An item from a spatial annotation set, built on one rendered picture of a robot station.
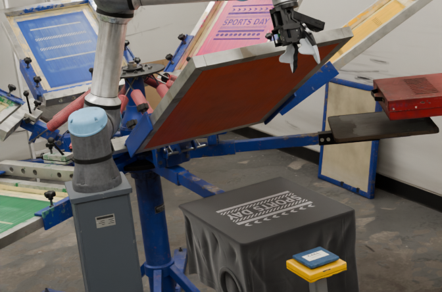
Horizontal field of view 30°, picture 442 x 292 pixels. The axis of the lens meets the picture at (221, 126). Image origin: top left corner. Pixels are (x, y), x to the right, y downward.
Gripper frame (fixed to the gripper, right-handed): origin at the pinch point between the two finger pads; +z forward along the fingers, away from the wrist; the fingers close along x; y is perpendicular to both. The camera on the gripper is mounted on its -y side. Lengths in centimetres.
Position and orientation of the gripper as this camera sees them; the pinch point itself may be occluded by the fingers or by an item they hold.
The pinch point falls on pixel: (308, 68)
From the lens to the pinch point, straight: 247.7
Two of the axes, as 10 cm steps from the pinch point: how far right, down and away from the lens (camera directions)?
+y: -8.8, 2.1, -4.3
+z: 2.4, 9.7, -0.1
